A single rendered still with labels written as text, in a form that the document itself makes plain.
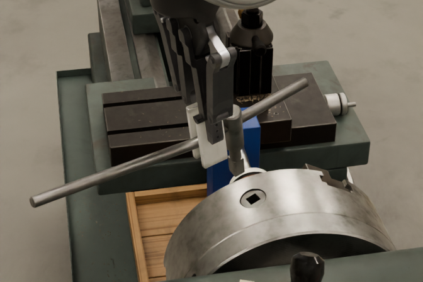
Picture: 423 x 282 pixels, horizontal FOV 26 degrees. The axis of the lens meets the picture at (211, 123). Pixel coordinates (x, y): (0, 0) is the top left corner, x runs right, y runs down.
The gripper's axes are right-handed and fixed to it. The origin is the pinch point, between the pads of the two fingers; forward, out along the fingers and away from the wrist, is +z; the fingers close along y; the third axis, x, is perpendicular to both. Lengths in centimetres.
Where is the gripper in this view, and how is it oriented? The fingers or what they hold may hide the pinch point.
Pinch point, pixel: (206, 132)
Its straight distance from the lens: 99.3
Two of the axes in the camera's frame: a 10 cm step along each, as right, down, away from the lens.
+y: 5.1, 4.9, -7.1
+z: 1.0, 7.9, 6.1
